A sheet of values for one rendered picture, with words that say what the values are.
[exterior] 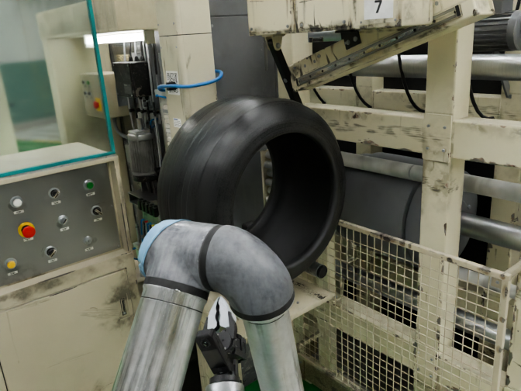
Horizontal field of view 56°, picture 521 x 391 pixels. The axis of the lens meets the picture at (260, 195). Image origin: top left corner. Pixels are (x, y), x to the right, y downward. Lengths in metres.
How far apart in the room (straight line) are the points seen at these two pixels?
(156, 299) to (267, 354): 0.22
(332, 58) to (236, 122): 0.47
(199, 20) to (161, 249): 0.94
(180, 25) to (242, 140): 0.48
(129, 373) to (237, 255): 0.25
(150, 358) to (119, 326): 1.18
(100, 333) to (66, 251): 0.34
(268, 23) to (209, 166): 0.58
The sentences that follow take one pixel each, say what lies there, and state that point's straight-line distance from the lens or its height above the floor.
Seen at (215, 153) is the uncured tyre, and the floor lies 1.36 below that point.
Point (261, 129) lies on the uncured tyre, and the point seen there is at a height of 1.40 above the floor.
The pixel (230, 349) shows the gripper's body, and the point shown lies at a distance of 1.21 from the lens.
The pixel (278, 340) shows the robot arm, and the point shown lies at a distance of 0.90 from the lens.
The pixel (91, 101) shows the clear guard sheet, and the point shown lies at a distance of 1.78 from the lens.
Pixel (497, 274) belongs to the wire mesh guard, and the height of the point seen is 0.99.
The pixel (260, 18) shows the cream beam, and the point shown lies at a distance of 1.67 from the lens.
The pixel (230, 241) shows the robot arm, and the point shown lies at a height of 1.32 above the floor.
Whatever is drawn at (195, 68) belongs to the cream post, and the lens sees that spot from 1.62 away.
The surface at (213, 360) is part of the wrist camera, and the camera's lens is 1.19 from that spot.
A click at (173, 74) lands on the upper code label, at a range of 1.64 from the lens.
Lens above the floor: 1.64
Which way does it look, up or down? 18 degrees down
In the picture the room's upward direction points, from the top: 4 degrees counter-clockwise
